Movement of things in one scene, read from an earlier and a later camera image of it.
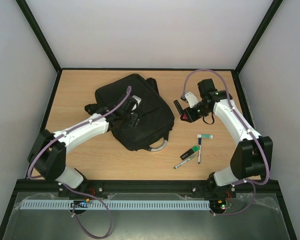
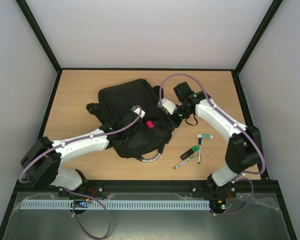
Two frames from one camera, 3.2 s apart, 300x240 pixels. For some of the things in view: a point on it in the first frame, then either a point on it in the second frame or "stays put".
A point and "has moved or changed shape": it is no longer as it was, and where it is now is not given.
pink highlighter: x=184 y=115 has moved or changed shape
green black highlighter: x=194 y=149 stays put
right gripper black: x=191 y=114 to x=172 y=119
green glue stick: x=205 y=136 stays put
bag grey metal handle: x=153 y=150 to x=151 y=160
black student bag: x=157 y=116 has moved or changed shape
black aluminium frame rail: x=24 y=188 stays put
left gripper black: x=134 y=122 to x=120 y=119
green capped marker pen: x=177 y=166 stays put
